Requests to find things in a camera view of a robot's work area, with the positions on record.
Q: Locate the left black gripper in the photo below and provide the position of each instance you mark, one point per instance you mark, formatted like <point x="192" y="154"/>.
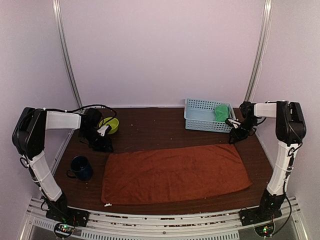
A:
<point x="103" y="146"/>

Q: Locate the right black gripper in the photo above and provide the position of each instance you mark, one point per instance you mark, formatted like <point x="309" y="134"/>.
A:
<point x="237" y="136"/>

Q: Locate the green towel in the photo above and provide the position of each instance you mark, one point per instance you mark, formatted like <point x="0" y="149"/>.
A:
<point x="221" y="113"/>

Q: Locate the brown towel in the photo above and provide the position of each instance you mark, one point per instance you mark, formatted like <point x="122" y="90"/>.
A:
<point x="173" y="175"/>

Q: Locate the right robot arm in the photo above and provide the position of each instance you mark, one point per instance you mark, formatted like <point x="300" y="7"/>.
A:
<point x="290" y="129"/>

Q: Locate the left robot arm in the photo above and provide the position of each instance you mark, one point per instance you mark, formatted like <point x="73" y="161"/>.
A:
<point x="29" y="136"/>

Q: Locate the green plastic bowl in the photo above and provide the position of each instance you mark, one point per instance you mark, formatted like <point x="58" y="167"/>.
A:
<point x="113" y="122"/>

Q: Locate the dark blue mug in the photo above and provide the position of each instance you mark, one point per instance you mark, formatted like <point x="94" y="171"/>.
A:
<point x="80" y="169"/>

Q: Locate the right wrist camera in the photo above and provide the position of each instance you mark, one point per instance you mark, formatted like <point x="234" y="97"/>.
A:
<point x="234" y="123"/>

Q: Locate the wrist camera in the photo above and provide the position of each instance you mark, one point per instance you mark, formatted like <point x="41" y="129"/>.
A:
<point x="104" y="130"/>
<point x="234" y="123"/>

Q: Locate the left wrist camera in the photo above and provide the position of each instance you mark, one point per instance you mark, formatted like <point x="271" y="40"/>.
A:
<point x="104" y="130"/>

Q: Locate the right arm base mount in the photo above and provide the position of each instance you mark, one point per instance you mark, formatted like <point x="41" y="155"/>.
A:
<point x="252" y="216"/>

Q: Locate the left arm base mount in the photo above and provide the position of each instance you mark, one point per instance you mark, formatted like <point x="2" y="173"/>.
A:
<point x="73" y="217"/>

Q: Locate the aluminium front rail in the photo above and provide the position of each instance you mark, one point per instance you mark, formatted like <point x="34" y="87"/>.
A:
<point x="221" y="225"/>

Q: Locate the right aluminium frame post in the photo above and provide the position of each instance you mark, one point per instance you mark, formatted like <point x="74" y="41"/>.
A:
<point x="260" y="51"/>

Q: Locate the aluminium frame post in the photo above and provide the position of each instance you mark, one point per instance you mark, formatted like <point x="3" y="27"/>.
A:
<point x="260" y="51"/>
<point x="65" y="52"/>

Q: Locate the left aluminium frame post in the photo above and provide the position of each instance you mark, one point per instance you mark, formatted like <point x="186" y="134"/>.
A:
<point x="65" y="52"/>

